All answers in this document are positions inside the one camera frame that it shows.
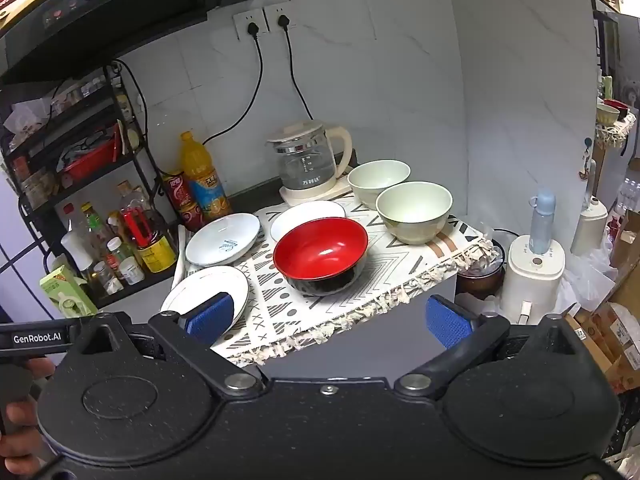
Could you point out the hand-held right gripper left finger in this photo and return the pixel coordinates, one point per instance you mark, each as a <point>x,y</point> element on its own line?
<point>212,316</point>

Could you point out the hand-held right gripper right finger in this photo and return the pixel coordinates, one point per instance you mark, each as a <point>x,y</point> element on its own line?
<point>447,319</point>

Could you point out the white plate blue rim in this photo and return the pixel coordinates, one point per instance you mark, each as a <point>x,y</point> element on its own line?
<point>200,285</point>
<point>220,240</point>
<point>300,217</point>

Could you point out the pale green bowl brown outside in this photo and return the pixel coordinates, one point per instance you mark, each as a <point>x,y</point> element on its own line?
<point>415,210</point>

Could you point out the red and black bowl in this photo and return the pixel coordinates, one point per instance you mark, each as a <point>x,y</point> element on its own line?
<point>320,250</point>

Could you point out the pale green bowl grey outside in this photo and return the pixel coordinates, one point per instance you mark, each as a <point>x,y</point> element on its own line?
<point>377,180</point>

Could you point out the person's left hand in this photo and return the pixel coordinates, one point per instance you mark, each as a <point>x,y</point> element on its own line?
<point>20,417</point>

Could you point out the brown pot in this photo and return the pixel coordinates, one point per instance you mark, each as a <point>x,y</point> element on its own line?
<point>475,286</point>

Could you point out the green cardboard box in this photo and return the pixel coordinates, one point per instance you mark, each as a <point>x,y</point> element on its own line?
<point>65,290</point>

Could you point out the patterned fringed table cloth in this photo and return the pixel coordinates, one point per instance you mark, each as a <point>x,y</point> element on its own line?
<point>390,270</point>

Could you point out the black metal rack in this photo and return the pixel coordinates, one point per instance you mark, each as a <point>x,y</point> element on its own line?
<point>135,290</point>

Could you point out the white water dispenser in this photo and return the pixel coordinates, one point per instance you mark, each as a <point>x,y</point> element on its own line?
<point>530,280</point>

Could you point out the white-lidded jar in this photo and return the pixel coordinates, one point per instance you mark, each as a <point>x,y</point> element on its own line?
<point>132,271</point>

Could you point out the small clear jar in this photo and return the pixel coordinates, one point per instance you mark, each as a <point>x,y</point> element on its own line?
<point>107,279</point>

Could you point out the white plastic bottle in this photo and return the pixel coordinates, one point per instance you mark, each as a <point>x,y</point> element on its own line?
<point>76,250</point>

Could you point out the red drink can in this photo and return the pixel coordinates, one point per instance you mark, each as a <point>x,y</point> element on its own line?
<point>191,216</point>
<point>175,190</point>

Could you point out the orange juice bottle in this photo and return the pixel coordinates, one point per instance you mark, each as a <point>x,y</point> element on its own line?
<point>205,185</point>

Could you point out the yellow-capped bottle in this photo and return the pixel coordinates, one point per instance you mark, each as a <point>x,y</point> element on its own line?
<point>95,222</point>

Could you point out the light blue thermos bottle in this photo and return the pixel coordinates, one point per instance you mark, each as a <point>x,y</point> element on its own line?
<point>542,225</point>

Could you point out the white plastic bags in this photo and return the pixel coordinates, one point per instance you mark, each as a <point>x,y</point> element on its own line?
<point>585,280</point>

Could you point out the cream kettle base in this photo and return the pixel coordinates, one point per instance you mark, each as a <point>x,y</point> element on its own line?
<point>320,196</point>

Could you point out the cardboard boxes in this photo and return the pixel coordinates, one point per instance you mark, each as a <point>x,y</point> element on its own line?
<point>615,330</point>

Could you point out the white round appliance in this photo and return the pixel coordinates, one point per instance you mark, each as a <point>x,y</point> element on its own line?
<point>590,230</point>

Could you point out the glass electric kettle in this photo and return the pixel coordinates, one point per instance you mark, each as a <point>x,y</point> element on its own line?
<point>305,160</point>

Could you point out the red plastic basket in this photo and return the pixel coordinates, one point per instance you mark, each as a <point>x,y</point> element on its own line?
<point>92,162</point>

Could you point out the pack of water bottles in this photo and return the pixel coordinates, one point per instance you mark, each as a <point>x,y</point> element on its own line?
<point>627,192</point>

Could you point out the fringed cloth on side table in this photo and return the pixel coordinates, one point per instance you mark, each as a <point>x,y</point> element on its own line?
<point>615,132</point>

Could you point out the small pale bowl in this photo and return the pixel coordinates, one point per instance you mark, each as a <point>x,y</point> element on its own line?
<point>606,115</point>

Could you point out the small red bowl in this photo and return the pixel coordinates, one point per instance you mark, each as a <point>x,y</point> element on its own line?
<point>617,106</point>

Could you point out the black range hood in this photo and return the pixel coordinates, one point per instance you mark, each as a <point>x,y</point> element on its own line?
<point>125,0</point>

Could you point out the white wall socket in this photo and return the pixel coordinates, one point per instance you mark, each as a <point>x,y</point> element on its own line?
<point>272,12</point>
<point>242,20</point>

